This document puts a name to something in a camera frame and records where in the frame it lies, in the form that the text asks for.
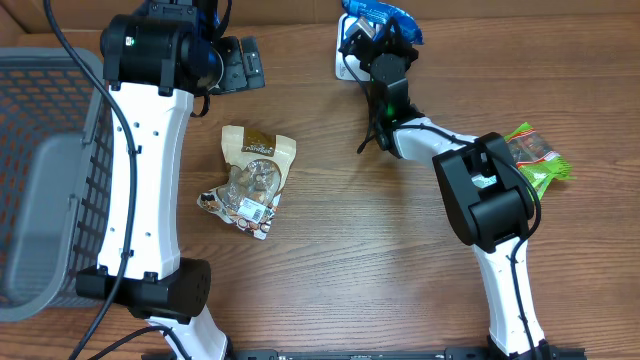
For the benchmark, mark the grey plastic mesh basket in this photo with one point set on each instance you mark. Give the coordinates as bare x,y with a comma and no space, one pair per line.
56,153

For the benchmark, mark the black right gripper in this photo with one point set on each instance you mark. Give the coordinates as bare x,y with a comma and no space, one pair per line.
393,37

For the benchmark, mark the brown nut snack bag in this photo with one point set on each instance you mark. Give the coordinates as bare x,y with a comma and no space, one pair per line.
258,167

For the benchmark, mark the green candy bag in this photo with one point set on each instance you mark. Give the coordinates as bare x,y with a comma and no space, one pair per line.
536,159

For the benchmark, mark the white barcode scanner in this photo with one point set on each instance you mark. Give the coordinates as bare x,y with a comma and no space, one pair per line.
341,71

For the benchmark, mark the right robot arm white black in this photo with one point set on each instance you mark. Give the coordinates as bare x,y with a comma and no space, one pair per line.
489,203

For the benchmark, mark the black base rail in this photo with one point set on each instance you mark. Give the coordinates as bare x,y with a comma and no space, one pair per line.
400,354

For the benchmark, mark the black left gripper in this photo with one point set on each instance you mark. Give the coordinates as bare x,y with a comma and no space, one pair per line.
245,69

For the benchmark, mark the teal tissue pack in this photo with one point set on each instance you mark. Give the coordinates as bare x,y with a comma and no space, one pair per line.
482,182

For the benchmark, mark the blue snack bar wrapper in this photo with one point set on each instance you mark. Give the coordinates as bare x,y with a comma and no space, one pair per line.
381,13

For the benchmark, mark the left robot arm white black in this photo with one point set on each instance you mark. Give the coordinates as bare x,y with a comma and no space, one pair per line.
157,61

